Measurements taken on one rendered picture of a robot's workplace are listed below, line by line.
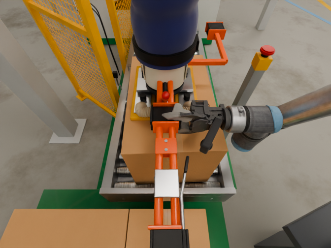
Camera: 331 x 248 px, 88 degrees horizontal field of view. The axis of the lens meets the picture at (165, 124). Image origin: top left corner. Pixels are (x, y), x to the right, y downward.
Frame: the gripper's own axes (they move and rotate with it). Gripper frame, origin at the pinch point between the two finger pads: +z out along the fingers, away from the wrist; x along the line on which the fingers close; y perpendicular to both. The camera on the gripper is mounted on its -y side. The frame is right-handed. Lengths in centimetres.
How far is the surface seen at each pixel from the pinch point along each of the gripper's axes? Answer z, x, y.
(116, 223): 24, -53, -25
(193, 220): -14, -53, -23
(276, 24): -199, -110, 289
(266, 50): -49, -4, 46
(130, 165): 14.5, -23.4, -5.2
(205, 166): -17.8, -27.5, -4.0
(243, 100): -51, -38, 44
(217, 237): -40, -106, -30
